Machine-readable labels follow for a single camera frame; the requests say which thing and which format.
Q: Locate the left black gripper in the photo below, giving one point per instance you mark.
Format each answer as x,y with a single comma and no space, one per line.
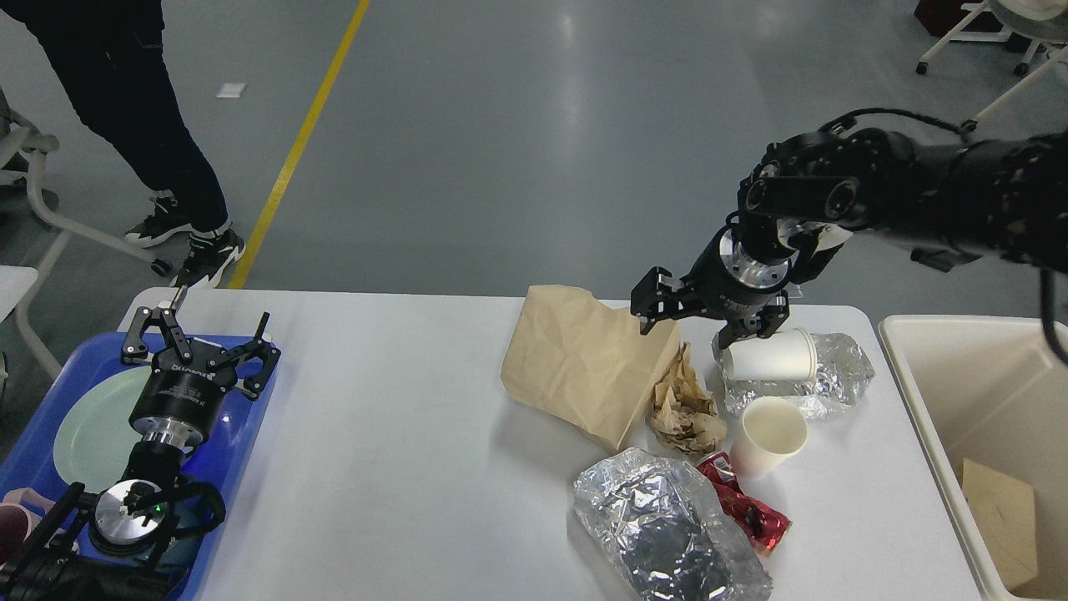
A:
184,394

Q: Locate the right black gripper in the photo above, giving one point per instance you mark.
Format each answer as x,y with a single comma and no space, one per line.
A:
726,283

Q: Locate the large brown paper bag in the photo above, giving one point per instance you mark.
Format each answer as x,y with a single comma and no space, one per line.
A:
573,357

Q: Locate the light green plate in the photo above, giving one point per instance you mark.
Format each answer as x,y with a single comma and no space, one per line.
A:
95,439

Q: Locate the aluminium foil sheet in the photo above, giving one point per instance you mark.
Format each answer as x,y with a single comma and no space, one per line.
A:
659,523

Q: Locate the pink home mug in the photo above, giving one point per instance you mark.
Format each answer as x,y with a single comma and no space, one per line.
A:
22,510

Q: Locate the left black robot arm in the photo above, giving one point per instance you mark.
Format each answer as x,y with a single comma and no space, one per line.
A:
131,461

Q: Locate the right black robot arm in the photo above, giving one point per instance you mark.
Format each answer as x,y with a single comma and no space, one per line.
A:
946,204

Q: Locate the lying white paper cup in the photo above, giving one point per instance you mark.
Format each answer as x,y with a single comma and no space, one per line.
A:
785,356

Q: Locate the crumpled brown paper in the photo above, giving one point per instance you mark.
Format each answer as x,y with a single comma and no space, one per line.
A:
684,415

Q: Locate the blue plastic tray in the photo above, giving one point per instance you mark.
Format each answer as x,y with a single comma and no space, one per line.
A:
220,461

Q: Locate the upright white paper cup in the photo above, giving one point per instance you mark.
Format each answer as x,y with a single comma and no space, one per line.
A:
770,431

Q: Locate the small crumpled foil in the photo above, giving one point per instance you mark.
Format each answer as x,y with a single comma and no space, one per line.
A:
843,374

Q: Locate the dark teal home mug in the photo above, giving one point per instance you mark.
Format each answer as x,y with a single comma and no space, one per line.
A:
191,510

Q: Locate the white side table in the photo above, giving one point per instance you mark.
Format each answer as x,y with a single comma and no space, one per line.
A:
19,286

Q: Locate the red snack wrapper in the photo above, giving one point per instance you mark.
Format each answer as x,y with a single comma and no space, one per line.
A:
763,525

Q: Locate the beige plastic bin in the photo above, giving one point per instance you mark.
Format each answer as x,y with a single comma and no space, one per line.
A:
989,391

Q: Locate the person in dark trousers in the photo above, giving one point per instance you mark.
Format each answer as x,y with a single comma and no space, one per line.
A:
109,58

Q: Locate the white chair base right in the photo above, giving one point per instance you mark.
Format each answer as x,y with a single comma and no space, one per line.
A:
1042,23

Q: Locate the white chair frame left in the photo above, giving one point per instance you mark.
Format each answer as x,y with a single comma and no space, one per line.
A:
28,140

